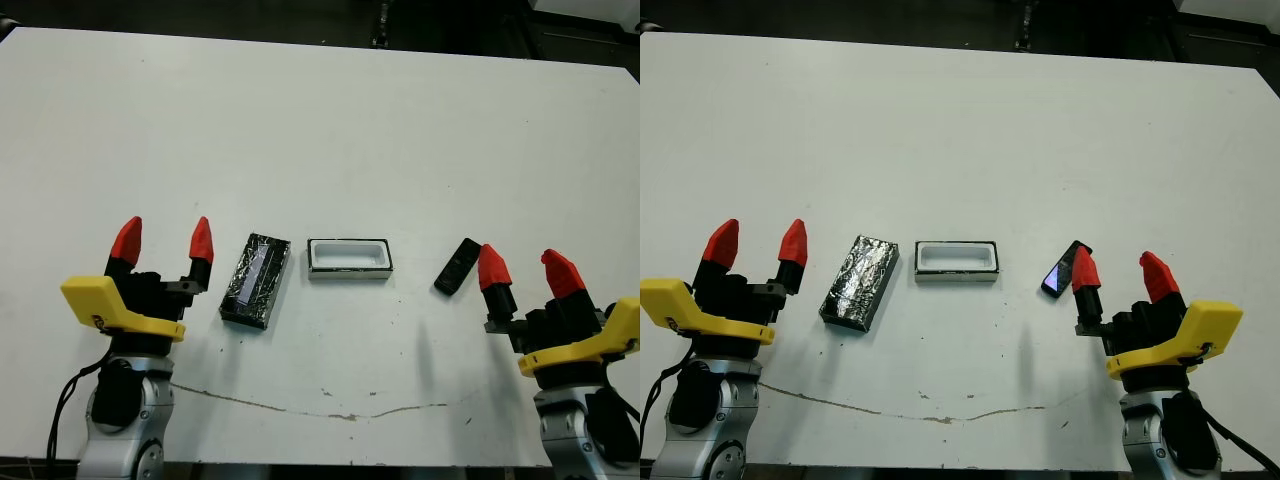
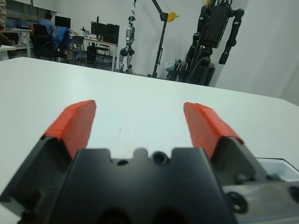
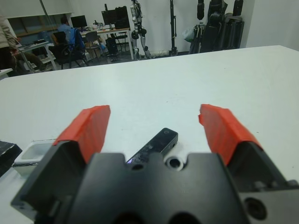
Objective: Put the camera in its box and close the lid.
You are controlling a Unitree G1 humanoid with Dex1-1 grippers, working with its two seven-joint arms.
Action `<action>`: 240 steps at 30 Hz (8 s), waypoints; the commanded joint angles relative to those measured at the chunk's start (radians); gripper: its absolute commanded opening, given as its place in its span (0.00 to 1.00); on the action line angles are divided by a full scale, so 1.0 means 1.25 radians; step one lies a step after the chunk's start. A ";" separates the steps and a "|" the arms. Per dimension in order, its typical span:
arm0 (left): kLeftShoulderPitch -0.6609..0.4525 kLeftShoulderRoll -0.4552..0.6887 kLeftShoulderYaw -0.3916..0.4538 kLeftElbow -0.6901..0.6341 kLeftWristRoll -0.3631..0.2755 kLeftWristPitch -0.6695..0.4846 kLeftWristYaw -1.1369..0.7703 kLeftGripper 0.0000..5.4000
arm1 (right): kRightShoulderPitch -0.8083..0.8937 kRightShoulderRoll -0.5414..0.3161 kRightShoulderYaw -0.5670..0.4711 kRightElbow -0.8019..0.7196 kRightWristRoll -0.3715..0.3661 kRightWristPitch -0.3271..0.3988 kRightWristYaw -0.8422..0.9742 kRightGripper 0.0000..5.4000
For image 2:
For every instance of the white office desk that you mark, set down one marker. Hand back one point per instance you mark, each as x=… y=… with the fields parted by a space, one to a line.
x=109 y=45

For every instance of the black computer monitor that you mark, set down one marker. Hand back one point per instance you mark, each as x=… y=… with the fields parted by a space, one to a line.
x=62 y=21
x=98 y=29
x=113 y=32

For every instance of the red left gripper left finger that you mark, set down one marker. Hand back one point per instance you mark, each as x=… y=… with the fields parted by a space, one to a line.
x=77 y=123

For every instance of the white desk with clutter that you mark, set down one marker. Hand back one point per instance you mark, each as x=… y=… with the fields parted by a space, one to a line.
x=16 y=35

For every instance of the person in beige clothes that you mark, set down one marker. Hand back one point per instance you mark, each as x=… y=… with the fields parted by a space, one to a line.
x=2 y=11

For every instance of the grey chair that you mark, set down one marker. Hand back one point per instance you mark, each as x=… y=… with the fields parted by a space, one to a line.
x=77 y=45

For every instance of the person in dark clothes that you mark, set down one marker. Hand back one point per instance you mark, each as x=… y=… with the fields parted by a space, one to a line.
x=4 y=37

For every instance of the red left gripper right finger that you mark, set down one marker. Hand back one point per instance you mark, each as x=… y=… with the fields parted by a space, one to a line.
x=205 y=126

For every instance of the silver humanoid robot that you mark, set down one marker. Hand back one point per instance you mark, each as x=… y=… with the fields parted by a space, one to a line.
x=129 y=35

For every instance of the grey green bag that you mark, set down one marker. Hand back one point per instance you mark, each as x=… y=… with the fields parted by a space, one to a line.
x=169 y=65

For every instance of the black folded rack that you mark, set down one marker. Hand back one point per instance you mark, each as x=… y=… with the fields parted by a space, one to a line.
x=181 y=70

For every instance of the black gantry stand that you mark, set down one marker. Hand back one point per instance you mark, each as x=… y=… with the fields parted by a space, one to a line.
x=161 y=42

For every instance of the person in blue shirt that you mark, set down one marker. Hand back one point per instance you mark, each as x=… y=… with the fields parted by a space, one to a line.
x=46 y=24

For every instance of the yellow hoist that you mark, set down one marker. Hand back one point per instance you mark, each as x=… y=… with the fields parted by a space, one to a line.
x=173 y=16

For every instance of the black humanoid robot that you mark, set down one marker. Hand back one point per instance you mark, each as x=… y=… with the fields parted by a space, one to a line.
x=215 y=28

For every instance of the black office chair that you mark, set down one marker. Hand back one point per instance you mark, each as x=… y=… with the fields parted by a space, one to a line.
x=40 y=39

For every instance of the blue jacket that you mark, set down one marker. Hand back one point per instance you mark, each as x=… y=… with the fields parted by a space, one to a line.
x=62 y=37

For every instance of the black computer tower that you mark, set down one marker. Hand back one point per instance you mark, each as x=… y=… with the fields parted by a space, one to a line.
x=91 y=53

